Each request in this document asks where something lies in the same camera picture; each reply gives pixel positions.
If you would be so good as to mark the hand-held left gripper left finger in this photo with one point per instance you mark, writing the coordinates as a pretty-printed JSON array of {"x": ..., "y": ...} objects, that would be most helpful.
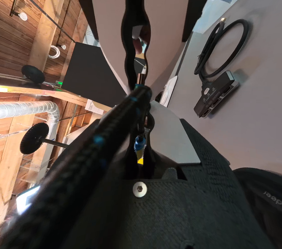
[{"x": 126, "y": 150}]

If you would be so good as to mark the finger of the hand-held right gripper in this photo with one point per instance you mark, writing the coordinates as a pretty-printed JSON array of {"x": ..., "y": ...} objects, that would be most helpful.
[
  {"x": 167, "y": 22},
  {"x": 108, "y": 22}
]

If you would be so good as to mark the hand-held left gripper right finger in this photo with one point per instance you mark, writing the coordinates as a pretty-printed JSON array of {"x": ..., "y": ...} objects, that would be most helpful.
[{"x": 174, "y": 141}]

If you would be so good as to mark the black HDMI switch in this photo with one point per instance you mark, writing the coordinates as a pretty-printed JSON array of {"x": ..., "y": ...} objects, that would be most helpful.
[{"x": 211, "y": 97}]

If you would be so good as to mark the grey desk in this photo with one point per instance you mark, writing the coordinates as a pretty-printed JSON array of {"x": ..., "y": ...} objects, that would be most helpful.
[{"x": 242, "y": 132}]

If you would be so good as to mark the person's right hand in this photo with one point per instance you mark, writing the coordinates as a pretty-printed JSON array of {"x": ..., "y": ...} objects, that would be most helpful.
[{"x": 143, "y": 37}]

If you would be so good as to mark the ceiling spot lamp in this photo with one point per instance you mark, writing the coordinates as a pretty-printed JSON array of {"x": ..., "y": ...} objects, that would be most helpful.
[
  {"x": 23, "y": 16},
  {"x": 63, "y": 46}
]

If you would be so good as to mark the white paper notice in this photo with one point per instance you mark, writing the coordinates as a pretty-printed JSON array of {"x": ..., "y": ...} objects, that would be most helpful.
[{"x": 94, "y": 107}]

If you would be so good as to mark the black round ceiling speaker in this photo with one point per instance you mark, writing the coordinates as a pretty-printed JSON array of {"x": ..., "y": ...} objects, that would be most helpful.
[{"x": 33, "y": 74}]

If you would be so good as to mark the black pole with round disc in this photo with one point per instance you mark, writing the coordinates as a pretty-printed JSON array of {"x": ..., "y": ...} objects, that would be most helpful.
[{"x": 33, "y": 138}]

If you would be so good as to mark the studio light panel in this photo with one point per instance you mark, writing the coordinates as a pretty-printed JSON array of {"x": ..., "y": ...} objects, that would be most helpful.
[{"x": 27, "y": 200}]

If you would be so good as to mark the black board with tan frame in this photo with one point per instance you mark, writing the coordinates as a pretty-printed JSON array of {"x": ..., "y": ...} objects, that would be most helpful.
[{"x": 88, "y": 72}]

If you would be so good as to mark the silver ventilation duct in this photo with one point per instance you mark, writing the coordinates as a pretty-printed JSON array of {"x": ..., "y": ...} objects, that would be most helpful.
[{"x": 26, "y": 109}]

